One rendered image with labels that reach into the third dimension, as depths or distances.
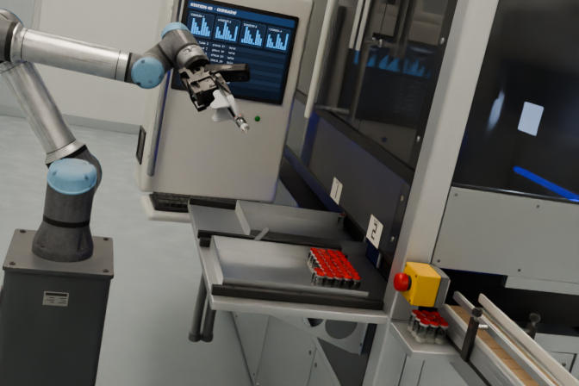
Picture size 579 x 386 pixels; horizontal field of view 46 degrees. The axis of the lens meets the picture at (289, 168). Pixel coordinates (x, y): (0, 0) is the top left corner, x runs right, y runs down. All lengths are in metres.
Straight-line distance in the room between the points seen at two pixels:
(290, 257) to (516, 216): 0.58
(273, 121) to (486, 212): 1.07
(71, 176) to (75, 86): 5.23
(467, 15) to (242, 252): 0.80
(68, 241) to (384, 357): 0.82
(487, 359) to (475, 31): 0.65
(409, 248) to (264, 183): 1.06
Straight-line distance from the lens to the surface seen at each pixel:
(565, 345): 1.84
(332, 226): 2.15
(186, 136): 2.38
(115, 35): 6.90
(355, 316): 1.58
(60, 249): 1.80
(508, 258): 1.65
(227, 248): 1.78
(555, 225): 1.69
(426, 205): 1.51
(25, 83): 1.89
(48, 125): 1.89
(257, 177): 2.48
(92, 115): 7.02
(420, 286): 1.47
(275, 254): 1.80
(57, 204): 1.78
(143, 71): 1.70
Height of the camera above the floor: 1.50
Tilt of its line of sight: 13 degrees down
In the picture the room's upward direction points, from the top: 12 degrees clockwise
